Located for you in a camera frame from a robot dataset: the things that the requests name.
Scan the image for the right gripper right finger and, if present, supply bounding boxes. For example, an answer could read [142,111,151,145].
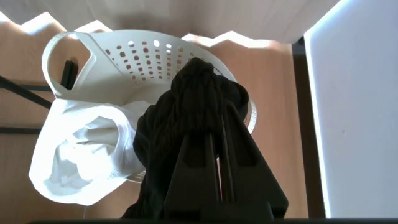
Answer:
[217,101,289,219]

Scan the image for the black shorts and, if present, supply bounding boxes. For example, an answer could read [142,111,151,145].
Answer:
[121,57,250,219]

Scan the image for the black clothes rack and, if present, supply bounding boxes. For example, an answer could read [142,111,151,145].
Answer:
[0,60,79,136]

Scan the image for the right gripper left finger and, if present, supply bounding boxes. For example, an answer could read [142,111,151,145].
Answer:
[164,132,223,219]

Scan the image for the white laundry basket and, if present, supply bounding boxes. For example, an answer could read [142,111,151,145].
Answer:
[42,29,258,184]

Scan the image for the beige curtain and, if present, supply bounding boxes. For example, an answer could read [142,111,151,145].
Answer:
[0,0,341,44]

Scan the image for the white garment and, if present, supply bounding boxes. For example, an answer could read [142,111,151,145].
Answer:
[28,98,153,207]

